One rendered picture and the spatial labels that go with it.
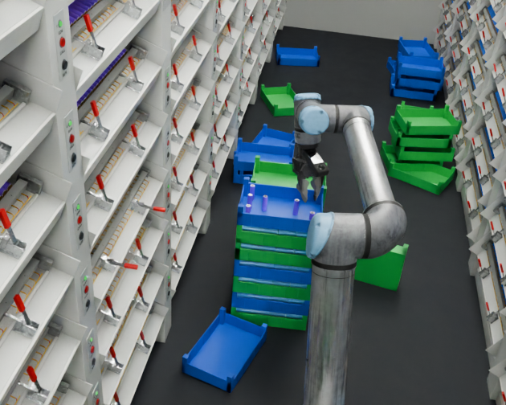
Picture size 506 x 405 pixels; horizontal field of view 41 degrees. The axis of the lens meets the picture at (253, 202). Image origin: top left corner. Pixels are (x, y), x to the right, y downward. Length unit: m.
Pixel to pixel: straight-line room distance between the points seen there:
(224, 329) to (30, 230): 1.48
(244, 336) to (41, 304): 1.34
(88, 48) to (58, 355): 0.68
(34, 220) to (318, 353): 0.83
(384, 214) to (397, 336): 1.12
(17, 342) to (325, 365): 0.80
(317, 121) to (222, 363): 0.98
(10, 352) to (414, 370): 1.69
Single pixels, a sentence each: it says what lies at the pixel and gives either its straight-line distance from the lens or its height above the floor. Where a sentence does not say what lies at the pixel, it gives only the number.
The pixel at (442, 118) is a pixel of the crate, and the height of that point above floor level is 0.24.
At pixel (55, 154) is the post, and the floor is 1.23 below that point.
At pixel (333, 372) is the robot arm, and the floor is 0.57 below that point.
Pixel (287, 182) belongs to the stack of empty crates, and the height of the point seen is 0.40.
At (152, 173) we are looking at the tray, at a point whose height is 0.76.
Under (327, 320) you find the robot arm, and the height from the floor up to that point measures 0.70.
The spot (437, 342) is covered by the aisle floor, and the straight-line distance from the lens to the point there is 2.80.
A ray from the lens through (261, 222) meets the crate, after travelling 2.37.
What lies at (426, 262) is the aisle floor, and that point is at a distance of 3.17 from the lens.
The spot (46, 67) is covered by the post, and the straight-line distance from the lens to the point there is 1.25.
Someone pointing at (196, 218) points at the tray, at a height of 0.15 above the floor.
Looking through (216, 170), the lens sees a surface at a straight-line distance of 3.31.
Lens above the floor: 1.90
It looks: 34 degrees down
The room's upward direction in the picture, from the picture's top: 5 degrees clockwise
